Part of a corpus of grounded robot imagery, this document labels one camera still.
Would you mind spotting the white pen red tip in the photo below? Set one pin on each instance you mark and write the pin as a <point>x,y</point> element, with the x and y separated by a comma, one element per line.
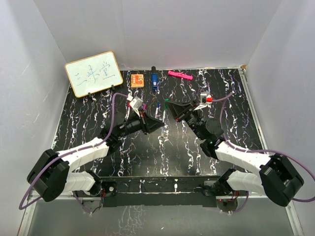
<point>127,112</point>

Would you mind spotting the small whiteboard wooden frame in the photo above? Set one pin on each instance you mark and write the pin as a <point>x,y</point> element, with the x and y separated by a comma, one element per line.
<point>93,74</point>

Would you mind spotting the blue black marker tool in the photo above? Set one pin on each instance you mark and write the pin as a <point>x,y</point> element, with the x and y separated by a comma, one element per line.
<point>154,78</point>

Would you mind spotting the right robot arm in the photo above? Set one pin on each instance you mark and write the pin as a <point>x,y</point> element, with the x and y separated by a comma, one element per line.
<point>271,175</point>

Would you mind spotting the green pen cap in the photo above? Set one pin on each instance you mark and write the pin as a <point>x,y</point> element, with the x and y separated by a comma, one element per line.
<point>165,103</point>

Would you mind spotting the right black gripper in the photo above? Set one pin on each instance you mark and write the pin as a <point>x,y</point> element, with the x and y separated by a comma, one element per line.
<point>179,110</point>

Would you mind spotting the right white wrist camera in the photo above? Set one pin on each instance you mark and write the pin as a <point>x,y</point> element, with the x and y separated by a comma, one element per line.
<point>205,98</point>

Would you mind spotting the pink plastic tool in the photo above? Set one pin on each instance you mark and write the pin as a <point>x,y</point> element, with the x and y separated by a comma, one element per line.
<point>180,75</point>

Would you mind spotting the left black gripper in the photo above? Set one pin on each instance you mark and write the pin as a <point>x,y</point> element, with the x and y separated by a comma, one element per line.
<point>152,124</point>

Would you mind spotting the white pen green end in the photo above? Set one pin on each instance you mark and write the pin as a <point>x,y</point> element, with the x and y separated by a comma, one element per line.
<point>163,119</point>

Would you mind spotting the orange card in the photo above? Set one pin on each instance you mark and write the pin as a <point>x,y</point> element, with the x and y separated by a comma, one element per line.
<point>137,80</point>

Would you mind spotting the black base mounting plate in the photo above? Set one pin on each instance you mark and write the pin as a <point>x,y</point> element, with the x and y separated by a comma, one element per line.
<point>162,191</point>

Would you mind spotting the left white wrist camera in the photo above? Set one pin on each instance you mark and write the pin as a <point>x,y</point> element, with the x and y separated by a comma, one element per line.
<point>134,102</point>

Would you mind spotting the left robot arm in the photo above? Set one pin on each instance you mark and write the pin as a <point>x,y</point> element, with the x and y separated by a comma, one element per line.
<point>54,173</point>

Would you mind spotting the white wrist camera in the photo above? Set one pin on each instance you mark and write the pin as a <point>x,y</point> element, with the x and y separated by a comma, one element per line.
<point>134,102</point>
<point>205,98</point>

